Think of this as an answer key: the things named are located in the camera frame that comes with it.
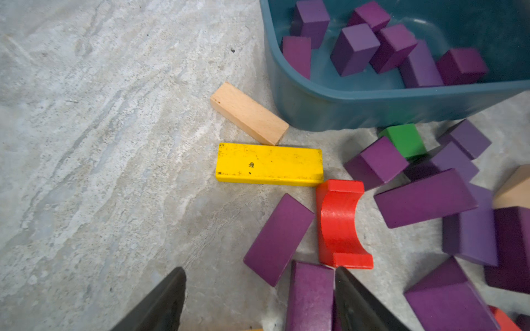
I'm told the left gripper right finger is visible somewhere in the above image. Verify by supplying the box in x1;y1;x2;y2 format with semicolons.
335;267;409;330

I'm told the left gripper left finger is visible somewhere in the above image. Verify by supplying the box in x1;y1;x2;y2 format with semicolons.
111;267;186;331

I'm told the purple triangle brick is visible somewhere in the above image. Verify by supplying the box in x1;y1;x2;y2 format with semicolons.
404;257;500;330

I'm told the purple cube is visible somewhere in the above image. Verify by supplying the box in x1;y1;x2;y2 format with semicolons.
370;23;418;74
436;48;489;86
346;1;391;33
436;119;491;160
330;23;381;77
344;136;409;191

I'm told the natural wood brick near bin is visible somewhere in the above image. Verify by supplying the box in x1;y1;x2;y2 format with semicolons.
210;82;289;146

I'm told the teal plastic storage bin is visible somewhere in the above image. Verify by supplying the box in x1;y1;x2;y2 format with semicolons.
260;1;529;132

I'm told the red arch brick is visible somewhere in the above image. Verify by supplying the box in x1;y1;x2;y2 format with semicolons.
316;179;374;270

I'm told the purple long brick centre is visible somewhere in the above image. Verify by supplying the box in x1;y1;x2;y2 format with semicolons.
374;168;478;228

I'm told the red rectangular brick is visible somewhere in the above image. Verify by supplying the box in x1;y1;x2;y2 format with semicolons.
489;306;521;331

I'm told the purple cube beside green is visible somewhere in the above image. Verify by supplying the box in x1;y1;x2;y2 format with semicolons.
344;136;409;191

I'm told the yellow long brick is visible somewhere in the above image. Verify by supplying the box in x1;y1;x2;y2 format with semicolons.
215;143;324;187

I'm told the natural wood brick right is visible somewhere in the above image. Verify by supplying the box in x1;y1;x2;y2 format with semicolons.
493;164;530;209

